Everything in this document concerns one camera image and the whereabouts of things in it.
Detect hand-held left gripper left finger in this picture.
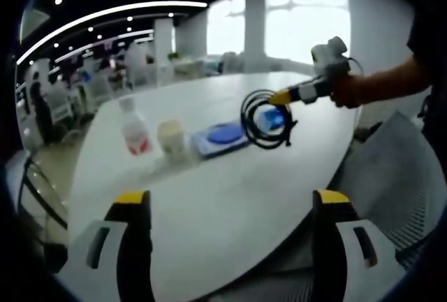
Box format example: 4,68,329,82
66,189,154,302

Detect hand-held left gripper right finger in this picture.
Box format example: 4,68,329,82
312,189,408,302

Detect blue tissue packet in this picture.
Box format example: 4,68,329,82
256,105,288,131

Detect clear plastic bottle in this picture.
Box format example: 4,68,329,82
117,98,153,157

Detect white paper cup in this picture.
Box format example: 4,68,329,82
156,119,186,159

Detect person's right hand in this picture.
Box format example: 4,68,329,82
328,73,367,109

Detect large bright window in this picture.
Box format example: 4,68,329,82
265,0,352,66

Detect wide white pillar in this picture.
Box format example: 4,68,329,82
244,0,270,72

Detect grey mesh office chair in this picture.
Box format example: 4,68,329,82
209,109,439,302

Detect small bright window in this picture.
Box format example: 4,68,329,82
206,0,246,57

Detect person's dark clothing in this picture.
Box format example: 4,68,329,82
406,0,447,149

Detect white table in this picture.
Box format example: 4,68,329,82
68,71,360,302

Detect narrow white pillar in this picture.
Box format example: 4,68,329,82
153,18,175,87

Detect background office desks and chairs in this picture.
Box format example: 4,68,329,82
45,45,154,124

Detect long curved ceiling light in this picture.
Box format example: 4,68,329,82
16,0,207,67

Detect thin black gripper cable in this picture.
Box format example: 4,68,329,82
347,57,366,78

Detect black metal frame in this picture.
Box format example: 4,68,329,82
19,158,69,247

